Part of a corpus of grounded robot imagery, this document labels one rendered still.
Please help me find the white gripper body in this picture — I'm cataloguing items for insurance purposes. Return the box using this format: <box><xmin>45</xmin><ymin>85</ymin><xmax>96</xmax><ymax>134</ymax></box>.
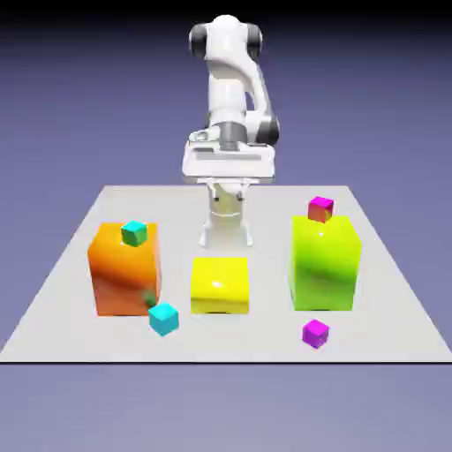
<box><xmin>181</xmin><ymin>139</ymin><xmax>277</xmax><ymax>185</ymax></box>

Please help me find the small magenta cube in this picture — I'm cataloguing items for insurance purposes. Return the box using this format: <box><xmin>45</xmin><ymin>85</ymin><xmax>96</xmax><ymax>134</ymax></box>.
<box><xmin>307</xmin><ymin>196</ymin><xmax>335</xmax><ymax>224</ymax></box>
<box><xmin>301</xmin><ymin>319</ymin><xmax>331</xmax><ymax>350</ymax></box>

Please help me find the small cyan cube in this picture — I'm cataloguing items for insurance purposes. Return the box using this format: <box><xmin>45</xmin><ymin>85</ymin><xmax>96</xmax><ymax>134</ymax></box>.
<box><xmin>147</xmin><ymin>301</ymin><xmax>180</xmax><ymax>337</ymax></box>
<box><xmin>120</xmin><ymin>220</ymin><xmax>148</xmax><ymax>248</ymax></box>

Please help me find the large yellow box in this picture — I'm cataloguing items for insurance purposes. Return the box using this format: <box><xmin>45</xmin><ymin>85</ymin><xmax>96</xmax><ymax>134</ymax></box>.
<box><xmin>190</xmin><ymin>256</ymin><xmax>251</xmax><ymax>316</ymax></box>

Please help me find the large lime green box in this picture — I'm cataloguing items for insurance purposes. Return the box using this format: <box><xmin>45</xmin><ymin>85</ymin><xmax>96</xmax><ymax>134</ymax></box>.
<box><xmin>288</xmin><ymin>214</ymin><xmax>364</xmax><ymax>313</ymax></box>

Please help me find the large orange box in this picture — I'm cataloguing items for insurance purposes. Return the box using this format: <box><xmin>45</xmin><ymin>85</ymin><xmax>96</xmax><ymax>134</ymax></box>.
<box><xmin>87</xmin><ymin>222</ymin><xmax>163</xmax><ymax>318</ymax></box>

